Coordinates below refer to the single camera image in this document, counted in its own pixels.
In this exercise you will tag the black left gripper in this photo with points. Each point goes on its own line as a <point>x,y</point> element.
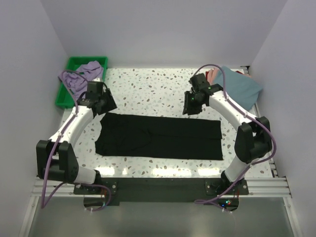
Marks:
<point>111,104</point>

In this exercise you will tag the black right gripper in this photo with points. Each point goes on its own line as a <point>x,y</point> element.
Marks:
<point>188,108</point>

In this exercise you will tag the black t shirt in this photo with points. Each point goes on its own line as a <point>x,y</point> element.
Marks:
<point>159,137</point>

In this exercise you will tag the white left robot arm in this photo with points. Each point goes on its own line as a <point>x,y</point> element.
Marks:
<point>56,159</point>

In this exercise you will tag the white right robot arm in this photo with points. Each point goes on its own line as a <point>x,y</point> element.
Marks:
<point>253,139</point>

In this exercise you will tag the folded pink t shirt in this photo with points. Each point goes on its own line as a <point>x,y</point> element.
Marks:
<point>211,79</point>

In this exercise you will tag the crumpled purple t shirt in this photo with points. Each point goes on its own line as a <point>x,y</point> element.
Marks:
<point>77,82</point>

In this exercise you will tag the green plastic bin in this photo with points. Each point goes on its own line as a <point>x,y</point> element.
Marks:
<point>63,98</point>

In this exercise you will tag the folded blue t shirt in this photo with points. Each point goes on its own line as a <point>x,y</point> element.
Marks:
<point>242,89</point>

